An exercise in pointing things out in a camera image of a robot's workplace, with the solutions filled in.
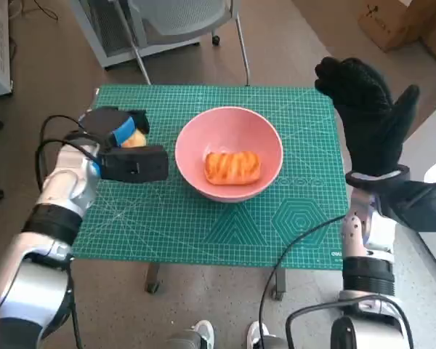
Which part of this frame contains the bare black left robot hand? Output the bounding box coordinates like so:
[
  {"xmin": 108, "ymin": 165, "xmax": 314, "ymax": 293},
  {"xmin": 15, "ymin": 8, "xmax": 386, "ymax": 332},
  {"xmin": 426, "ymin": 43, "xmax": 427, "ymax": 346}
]
[{"xmin": 78, "ymin": 107, "xmax": 151, "ymax": 148}]

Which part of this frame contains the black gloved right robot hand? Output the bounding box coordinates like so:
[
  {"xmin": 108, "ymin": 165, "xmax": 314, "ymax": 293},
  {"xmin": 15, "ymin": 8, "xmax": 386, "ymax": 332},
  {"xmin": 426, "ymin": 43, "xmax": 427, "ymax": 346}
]
[{"xmin": 314, "ymin": 56, "xmax": 421, "ymax": 177}]

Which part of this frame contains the round toy bread bun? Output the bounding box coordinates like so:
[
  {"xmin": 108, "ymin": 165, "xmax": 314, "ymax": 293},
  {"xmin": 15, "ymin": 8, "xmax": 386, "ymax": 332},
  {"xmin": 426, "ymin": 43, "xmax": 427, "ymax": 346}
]
[{"xmin": 121, "ymin": 130, "xmax": 148, "ymax": 149}]

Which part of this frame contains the pink bowl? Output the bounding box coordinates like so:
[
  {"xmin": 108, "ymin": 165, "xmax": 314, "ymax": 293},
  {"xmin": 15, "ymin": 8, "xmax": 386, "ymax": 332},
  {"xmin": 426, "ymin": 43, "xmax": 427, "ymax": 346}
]
[{"xmin": 174, "ymin": 106, "xmax": 284, "ymax": 204}]

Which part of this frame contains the white desk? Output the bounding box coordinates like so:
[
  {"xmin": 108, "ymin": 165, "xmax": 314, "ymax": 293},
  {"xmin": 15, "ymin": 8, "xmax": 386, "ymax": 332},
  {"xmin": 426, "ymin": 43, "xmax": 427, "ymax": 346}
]
[{"xmin": 397, "ymin": 100, "xmax": 436, "ymax": 283}]

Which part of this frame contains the printed cardboard box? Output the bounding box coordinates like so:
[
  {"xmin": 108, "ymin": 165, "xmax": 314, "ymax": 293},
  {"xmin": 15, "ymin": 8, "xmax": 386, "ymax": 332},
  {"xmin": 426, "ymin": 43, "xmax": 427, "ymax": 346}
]
[{"xmin": 358, "ymin": 0, "xmax": 436, "ymax": 52}]

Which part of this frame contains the grey mesh chair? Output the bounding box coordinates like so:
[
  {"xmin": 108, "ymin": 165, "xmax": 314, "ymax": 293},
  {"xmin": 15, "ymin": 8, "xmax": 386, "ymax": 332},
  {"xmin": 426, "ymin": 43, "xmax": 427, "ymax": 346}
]
[{"xmin": 127, "ymin": 0, "xmax": 251, "ymax": 87}]

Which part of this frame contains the green cutting mat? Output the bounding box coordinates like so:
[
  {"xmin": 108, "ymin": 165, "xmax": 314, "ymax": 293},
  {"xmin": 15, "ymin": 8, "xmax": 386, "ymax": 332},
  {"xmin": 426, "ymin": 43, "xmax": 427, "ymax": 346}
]
[{"xmin": 72, "ymin": 85, "xmax": 348, "ymax": 270}]

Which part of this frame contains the table leg with caster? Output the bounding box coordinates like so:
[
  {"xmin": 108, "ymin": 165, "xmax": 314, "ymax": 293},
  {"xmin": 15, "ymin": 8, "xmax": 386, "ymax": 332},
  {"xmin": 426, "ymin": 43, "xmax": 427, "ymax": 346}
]
[
  {"xmin": 271, "ymin": 268, "xmax": 287, "ymax": 302},
  {"xmin": 145, "ymin": 264, "xmax": 161, "ymax": 295}
]

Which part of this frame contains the person's left shoe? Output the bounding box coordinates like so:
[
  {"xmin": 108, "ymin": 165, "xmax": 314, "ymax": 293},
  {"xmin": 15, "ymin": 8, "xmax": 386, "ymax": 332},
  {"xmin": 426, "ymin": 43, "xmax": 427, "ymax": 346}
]
[{"xmin": 187, "ymin": 320, "xmax": 216, "ymax": 349}]

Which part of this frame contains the person's shoe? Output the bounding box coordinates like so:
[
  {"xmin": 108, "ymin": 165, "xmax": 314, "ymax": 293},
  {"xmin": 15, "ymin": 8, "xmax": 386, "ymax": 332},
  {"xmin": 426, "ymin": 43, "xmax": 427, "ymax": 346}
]
[
  {"xmin": 247, "ymin": 321, "xmax": 270, "ymax": 349},
  {"xmin": 187, "ymin": 320, "xmax": 216, "ymax": 349}
]

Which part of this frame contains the person's right shoe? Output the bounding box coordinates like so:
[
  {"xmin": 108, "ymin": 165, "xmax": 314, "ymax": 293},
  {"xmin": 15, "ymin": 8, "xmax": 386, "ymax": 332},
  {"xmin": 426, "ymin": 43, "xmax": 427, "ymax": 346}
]
[{"xmin": 247, "ymin": 321, "xmax": 270, "ymax": 349}]

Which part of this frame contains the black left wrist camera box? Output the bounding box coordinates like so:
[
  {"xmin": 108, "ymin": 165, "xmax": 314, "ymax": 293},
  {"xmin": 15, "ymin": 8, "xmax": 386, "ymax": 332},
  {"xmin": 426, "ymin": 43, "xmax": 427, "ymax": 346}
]
[{"xmin": 97, "ymin": 144, "xmax": 170, "ymax": 184}]

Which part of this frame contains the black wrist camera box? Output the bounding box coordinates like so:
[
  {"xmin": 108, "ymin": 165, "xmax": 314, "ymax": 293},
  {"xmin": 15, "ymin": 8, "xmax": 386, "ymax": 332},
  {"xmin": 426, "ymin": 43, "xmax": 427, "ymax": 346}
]
[
  {"xmin": 376, "ymin": 177, "xmax": 436, "ymax": 233},
  {"xmin": 97, "ymin": 144, "xmax": 170, "ymax": 184}
]

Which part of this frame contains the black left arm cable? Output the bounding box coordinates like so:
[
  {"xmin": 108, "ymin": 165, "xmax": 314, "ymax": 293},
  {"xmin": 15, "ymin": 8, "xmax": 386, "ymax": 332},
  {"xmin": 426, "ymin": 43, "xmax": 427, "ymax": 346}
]
[{"xmin": 34, "ymin": 114, "xmax": 96, "ymax": 349}]

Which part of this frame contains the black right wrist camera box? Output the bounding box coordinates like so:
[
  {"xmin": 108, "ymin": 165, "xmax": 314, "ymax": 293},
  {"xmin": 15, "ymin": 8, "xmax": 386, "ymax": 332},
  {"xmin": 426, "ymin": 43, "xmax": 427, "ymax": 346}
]
[{"xmin": 376, "ymin": 177, "xmax": 436, "ymax": 233}]

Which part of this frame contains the black floor cable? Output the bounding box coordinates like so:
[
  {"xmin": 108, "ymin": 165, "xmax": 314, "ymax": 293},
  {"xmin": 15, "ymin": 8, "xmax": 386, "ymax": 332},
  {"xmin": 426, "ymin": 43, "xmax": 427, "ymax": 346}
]
[{"xmin": 31, "ymin": 0, "xmax": 60, "ymax": 21}]

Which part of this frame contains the long black right arm cable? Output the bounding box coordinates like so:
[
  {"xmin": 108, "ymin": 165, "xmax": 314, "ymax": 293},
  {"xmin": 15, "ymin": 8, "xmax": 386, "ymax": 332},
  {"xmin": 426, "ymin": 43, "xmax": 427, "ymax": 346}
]
[{"xmin": 258, "ymin": 214, "xmax": 347, "ymax": 349}]

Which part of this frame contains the looped black right arm cable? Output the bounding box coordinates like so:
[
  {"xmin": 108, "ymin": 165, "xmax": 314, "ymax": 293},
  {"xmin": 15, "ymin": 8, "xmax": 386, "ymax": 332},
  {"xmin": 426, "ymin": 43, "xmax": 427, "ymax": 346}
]
[{"xmin": 286, "ymin": 295, "xmax": 419, "ymax": 349}]

